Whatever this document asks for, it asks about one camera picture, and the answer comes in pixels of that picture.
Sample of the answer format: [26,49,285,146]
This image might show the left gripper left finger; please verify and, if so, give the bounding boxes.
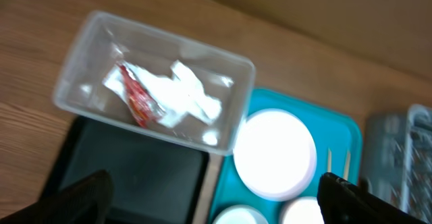
[1,170,114,224]

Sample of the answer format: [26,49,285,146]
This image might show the black plastic tray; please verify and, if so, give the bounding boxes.
[40,117,209,224]

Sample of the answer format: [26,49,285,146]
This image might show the grey dishwasher rack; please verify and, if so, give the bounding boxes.
[359,105,431,223]

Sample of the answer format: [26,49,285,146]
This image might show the wooden chopstick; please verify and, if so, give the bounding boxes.
[327,148,332,172]
[343,150,351,180]

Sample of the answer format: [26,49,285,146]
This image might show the white napkin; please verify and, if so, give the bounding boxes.
[103,60,222,128]

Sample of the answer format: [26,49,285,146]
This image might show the large white plate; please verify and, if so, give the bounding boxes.
[233,109,317,201]

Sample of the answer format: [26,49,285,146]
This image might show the red snack wrapper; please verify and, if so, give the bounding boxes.
[117,63,165,128]

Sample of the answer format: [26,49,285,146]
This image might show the grey shallow bowl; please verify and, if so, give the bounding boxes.
[212,205,268,224]

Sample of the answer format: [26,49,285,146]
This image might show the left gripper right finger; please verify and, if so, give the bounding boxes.
[317,172,425,224]

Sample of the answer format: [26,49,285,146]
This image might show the teal serving tray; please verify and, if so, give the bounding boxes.
[207,88,362,223]

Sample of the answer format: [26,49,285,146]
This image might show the pink bowl with rice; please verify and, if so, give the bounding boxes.
[279,196,324,224]

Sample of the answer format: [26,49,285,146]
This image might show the clear plastic bin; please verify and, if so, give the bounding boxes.
[53,11,255,155]

